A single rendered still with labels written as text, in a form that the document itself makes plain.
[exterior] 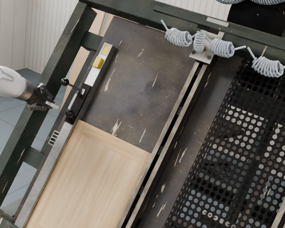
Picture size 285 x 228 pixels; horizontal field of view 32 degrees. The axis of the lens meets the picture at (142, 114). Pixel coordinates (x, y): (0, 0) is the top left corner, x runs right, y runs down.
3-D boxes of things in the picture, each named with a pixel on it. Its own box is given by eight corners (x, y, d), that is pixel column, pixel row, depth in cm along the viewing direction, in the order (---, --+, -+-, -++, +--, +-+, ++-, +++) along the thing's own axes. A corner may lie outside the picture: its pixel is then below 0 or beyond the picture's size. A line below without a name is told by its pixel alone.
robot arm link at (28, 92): (4, 93, 201) (13, 97, 206) (19, 100, 197) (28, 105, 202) (14, 73, 202) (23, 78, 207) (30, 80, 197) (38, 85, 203)
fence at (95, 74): (19, 225, 230) (13, 224, 227) (108, 45, 238) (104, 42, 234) (26, 230, 228) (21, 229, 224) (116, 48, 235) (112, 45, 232)
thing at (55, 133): (51, 144, 235) (47, 143, 233) (58, 131, 236) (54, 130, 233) (57, 147, 233) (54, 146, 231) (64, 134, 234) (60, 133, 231)
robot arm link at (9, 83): (30, 74, 198) (4, 74, 204) (5, 60, 184) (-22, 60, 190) (24, 99, 196) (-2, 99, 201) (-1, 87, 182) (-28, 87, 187)
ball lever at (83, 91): (81, 96, 232) (58, 83, 225) (85, 88, 233) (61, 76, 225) (85, 97, 229) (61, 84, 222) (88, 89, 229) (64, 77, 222)
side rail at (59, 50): (-8, 202, 247) (-23, 200, 238) (88, 10, 256) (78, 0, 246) (0, 208, 244) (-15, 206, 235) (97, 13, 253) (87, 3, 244)
